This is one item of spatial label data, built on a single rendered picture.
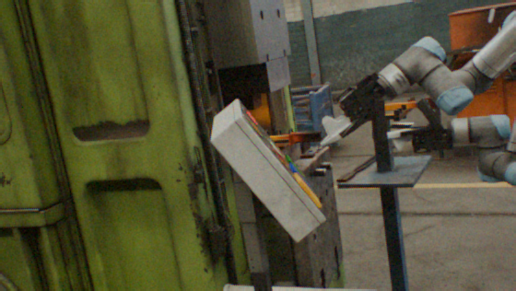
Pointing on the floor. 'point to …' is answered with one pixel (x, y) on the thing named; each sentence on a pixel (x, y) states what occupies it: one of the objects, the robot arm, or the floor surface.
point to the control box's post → (256, 251)
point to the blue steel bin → (312, 109)
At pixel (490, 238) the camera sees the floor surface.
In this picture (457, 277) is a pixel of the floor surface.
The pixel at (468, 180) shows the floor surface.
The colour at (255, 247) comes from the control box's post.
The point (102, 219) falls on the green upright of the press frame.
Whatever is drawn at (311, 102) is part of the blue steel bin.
